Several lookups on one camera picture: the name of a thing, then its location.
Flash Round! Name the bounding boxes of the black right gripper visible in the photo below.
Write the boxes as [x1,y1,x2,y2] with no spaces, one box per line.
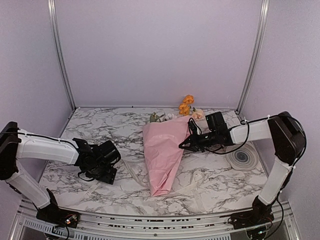
[178,130,218,153]

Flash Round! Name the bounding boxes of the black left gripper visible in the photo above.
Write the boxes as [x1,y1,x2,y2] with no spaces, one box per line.
[85,160,117,184]

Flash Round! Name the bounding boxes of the peach flower long green stem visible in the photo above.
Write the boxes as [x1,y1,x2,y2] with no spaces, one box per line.
[191,108,205,121]

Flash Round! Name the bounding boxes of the pink wrapping paper sheet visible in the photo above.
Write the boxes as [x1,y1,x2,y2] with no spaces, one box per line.
[142,116,190,197]

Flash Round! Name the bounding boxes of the orange flower stem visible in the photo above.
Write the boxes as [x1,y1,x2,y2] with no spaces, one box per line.
[178,94,195,116]

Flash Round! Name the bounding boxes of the cream ribbon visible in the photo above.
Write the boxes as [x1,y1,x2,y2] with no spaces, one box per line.
[122,160,206,211]

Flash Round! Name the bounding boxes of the white flower bunch green leaves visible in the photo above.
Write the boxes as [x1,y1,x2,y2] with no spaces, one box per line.
[149,112,177,123]

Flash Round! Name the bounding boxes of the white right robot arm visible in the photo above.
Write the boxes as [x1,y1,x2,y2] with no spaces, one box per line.
[179,111,307,224]

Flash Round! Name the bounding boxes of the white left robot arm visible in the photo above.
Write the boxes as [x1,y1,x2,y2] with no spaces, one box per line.
[0,121,121,223]

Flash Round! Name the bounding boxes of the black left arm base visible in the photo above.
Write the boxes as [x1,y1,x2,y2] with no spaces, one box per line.
[36,188,80,228]

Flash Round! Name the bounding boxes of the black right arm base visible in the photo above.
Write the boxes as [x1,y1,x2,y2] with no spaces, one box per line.
[228,197,276,230]

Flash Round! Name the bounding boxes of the grey swirl ceramic plate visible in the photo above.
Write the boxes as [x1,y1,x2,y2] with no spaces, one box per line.
[225,145,259,171]

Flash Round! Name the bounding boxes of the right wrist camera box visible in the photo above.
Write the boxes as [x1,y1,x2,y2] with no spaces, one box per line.
[205,111,228,132]

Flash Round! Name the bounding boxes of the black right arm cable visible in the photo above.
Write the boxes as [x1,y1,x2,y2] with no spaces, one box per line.
[187,117,251,154]

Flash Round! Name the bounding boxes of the aluminium front rail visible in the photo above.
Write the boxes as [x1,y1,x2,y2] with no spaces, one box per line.
[8,199,301,240]

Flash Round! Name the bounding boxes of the aluminium frame right post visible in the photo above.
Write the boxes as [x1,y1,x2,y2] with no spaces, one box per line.
[236,0,270,114]

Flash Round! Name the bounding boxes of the aluminium frame post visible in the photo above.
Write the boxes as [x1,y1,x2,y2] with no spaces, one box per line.
[47,0,77,112]
[236,0,270,114]

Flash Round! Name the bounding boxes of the aluminium frame left post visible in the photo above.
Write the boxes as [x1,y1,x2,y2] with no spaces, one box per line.
[47,0,77,112]

